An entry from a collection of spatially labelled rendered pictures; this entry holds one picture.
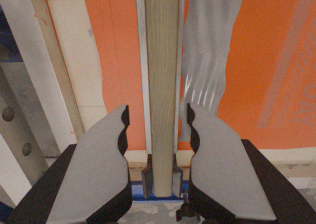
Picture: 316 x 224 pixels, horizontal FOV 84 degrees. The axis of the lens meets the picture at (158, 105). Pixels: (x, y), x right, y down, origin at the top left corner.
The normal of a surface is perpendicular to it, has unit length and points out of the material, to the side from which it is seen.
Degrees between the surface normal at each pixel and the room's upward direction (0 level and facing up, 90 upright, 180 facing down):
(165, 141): 0
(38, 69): 0
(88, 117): 0
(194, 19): 37
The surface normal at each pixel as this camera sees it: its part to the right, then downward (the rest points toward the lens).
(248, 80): 0.01, 0.50
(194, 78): -0.52, 0.35
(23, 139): 1.00, -0.02
